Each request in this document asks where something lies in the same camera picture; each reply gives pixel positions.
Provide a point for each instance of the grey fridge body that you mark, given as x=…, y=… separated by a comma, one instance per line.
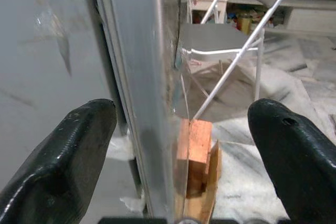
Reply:
x=39, y=51

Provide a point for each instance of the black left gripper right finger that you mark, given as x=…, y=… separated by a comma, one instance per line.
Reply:
x=302, y=161

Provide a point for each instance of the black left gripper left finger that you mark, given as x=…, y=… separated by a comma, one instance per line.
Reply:
x=60, y=161

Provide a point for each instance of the white folding chair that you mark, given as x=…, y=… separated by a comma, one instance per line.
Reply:
x=210, y=35

